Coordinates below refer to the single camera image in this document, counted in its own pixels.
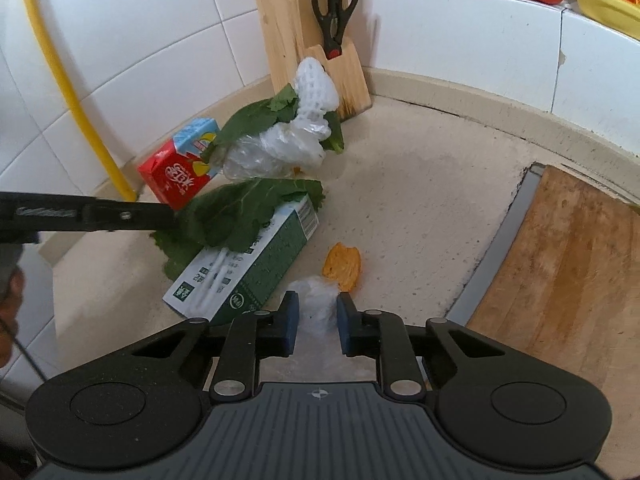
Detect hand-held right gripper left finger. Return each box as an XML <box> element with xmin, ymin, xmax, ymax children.
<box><xmin>131</xmin><ymin>290</ymin><xmax>301</xmax><ymax>404</ymax></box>

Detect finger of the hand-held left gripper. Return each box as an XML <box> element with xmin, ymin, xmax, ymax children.
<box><xmin>0</xmin><ymin>191</ymin><xmax>178</xmax><ymax>235</ymax></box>

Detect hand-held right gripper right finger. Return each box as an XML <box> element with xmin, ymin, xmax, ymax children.
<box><xmin>336</xmin><ymin>291</ymin><xmax>505</xmax><ymax>403</ymax></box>

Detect small clear plastic scrap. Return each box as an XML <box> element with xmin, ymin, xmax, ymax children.
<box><xmin>286</xmin><ymin>275</ymin><xmax>337</xmax><ymax>338</ymax></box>

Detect large green leaf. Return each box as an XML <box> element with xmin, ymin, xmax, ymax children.
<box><xmin>150</xmin><ymin>178</ymin><xmax>326</xmax><ymax>282</ymax></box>

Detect person's left hand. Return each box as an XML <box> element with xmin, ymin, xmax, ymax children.
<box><xmin>0</xmin><ymin>266</ymin><xmax>26</xmax><ymax>368</ymax></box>

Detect green and white carton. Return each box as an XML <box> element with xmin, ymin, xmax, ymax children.
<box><xmin>162</xmin><ymin>195</ymin><xmax>321</xmax><ymax>328</ymax></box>

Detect red and blue carton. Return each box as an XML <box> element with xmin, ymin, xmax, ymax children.
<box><xmin>137</xmin><ymin>117</ymin><xmax>223</xmax><ymax>212</ymax></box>

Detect yellow pipe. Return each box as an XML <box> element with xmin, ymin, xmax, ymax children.
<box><xmin>15</xmin><ymin>0</ymin><xmax>138</xmax><ymax>202</ymax></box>

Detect grey metal strip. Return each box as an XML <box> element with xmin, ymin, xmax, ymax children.
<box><xmin>447</xmin><ymin>162</ymin><xmax>546</xmax><ymax>318</ymax></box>

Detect clear plastic bag with leaf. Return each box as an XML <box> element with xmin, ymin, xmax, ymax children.
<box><xmin>202</xmin><ymin>82</ymin><xmax>346</xmax><ymax>166</ymax></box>

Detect wooden cutting board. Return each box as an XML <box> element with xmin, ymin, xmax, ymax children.
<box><xmin>465</xmin><ymin>164</ymin><xmax>640</xmax><ymax>401</ymax></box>

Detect white foam fruit net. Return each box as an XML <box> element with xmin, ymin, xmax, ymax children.
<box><xmin>292</xmin><ymin>56</ymin><xmax>341</xmax><ymax>133</ymax></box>

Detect wooden knife block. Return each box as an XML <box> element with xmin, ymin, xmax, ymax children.
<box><xmin>252</xmin><ymin>0</ymin><xmax>373</xmax><ymax>121</ymax></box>

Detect black kitchen scissors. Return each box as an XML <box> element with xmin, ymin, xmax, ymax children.
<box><xmin>310</xmin><ymin>0</ymin><xmax>362</xmax><ymax>61</ymax></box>

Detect yellow cartoon print bowl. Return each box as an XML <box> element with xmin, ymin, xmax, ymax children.
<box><xmin>570</xmin><ymin>0</ymin><xmax>640</xmax><ymax>41</ymax></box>

